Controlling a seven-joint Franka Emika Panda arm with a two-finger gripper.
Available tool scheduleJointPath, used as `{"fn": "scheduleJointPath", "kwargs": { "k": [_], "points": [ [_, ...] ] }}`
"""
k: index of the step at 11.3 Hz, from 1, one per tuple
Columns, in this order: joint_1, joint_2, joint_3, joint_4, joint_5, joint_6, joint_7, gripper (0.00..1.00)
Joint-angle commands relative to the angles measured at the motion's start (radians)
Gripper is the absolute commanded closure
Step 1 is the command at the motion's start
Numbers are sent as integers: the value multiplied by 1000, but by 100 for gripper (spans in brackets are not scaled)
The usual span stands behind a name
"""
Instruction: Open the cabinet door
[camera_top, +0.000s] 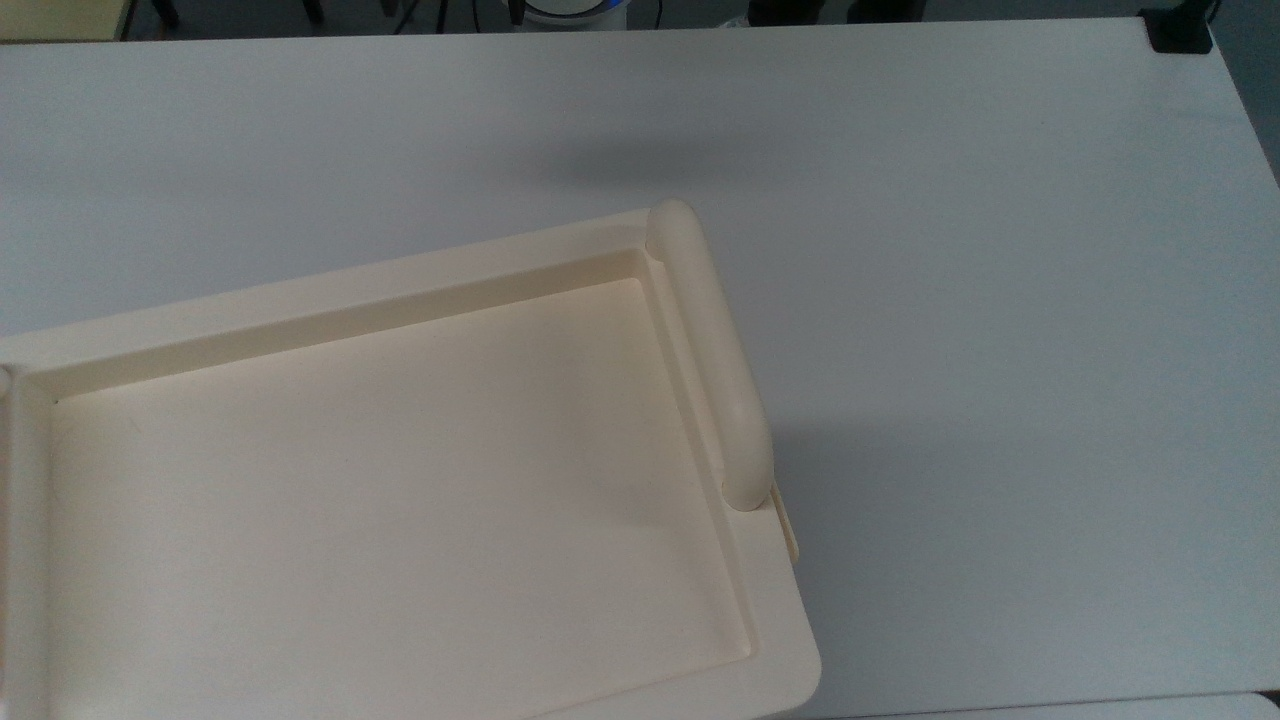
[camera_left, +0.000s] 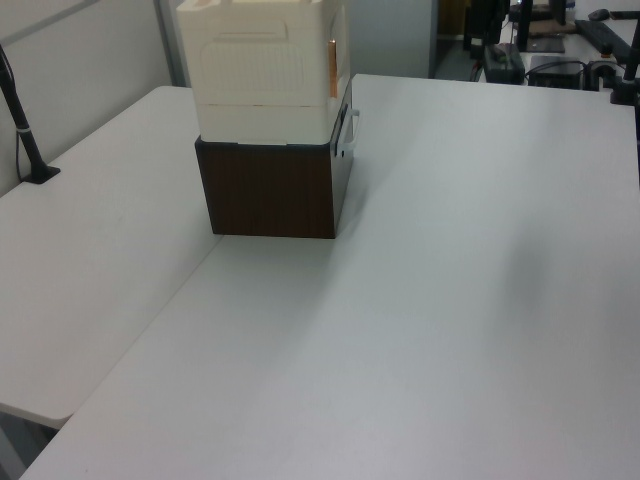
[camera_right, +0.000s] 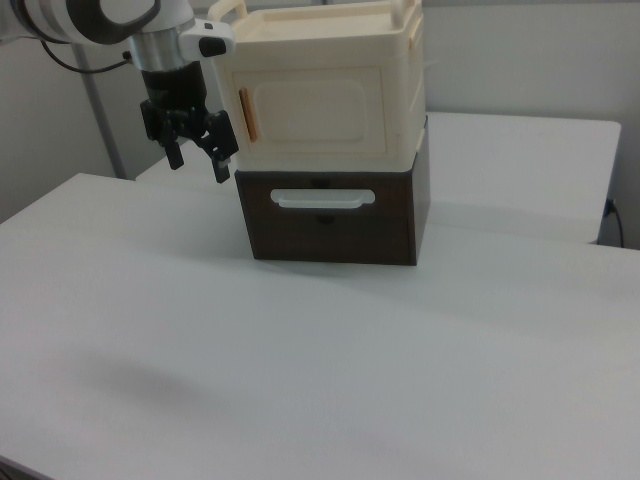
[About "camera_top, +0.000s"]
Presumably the black table clamp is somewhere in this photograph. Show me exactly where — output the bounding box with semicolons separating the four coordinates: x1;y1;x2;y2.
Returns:
1140;4;1217;55

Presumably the cream plastic cabinet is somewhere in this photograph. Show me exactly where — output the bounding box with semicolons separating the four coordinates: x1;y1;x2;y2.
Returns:
0;198;823;720

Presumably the wooden furniture piece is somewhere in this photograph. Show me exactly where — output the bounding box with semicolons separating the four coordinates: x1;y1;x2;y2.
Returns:
0;0;138;43

